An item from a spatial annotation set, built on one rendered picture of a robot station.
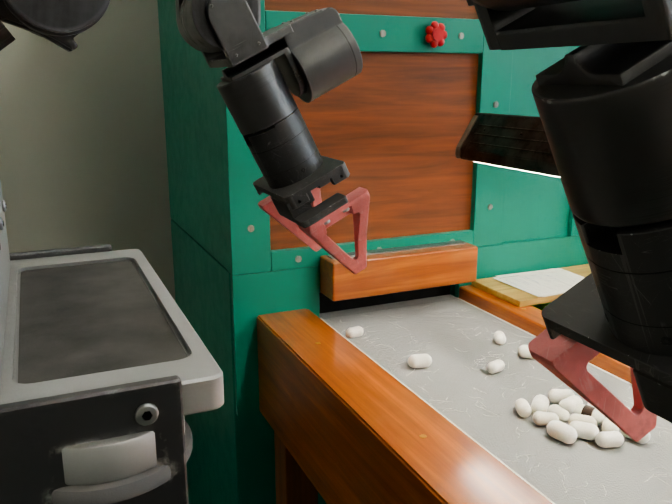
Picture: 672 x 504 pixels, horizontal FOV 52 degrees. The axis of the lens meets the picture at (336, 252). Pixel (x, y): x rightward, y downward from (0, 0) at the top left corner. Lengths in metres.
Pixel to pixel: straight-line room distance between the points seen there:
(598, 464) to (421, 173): 0.65
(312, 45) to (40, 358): 0.39
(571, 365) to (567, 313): 0.04
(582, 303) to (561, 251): 1.21
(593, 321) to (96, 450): 0.21
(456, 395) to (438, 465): 0.23
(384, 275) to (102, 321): 0.87
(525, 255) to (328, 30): 0.92
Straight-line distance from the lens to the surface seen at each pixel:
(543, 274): 1.45
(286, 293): 1.21
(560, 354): 0.33
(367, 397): 0.90
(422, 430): 0.83
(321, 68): 0.63
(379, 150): 1.25
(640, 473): 0.87
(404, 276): 1.24
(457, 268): 1.30
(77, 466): 0.30
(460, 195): 1.36
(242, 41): 0.59
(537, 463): 0.85
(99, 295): 0.43
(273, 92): 0.61
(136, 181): 1.94
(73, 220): 1.94
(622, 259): 0.26
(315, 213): 0.59
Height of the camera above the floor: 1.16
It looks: 14 degrees down
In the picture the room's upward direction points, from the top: straight up
